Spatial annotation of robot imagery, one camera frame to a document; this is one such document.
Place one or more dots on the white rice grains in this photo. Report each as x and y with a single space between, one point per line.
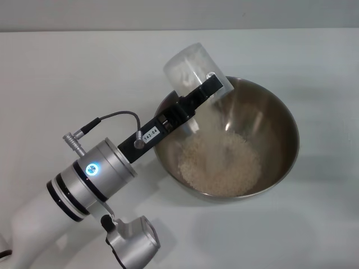
221 168

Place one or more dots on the clear plastic measuring cup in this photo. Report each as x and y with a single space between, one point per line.
188 64

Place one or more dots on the stainless steel mixing bowl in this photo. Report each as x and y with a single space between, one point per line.
275 126

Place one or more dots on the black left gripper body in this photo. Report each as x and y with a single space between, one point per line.
157 131

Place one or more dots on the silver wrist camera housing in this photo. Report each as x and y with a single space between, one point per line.
134 243

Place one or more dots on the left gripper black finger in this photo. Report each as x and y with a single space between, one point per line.
202 89

